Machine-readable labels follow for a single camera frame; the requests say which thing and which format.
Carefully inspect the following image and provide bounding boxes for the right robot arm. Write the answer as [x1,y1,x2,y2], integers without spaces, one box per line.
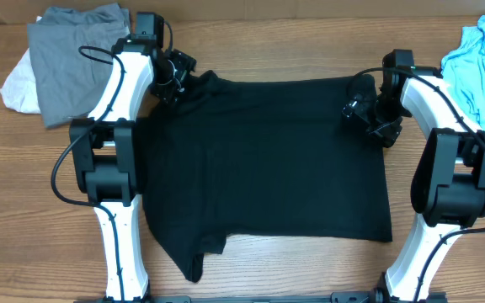
[343,49,485,302]

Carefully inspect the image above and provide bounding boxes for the white cloth under shorts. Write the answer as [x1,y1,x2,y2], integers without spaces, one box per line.
[0,16,42,115]

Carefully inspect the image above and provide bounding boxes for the black t-shirt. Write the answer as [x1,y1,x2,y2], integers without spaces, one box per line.
[135,72,392,282]

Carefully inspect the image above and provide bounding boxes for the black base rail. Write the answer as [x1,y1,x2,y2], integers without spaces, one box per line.
[73,291,449,303]

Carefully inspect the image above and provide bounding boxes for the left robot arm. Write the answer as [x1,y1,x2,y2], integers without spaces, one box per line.
[66,13,196,302]

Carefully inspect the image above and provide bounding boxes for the folded grey shorts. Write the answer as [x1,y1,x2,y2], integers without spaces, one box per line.
[27,3,131,129]

